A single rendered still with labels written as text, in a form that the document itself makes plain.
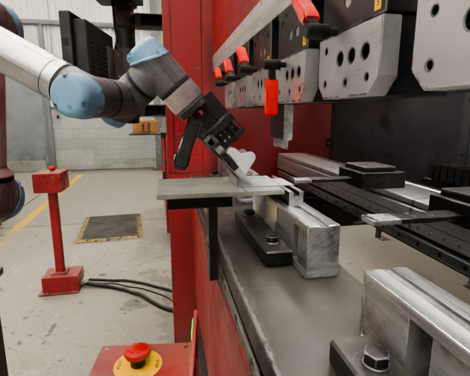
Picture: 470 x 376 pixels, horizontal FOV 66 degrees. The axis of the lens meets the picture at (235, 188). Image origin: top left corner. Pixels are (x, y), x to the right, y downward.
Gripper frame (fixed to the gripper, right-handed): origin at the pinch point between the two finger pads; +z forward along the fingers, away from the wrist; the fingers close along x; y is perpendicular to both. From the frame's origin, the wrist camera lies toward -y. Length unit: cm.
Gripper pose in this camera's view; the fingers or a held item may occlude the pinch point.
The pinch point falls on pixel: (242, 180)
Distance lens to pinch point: 82.5
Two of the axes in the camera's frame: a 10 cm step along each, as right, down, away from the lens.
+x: -2.2, -1.9, 9.6
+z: 6.4, 7.1, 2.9
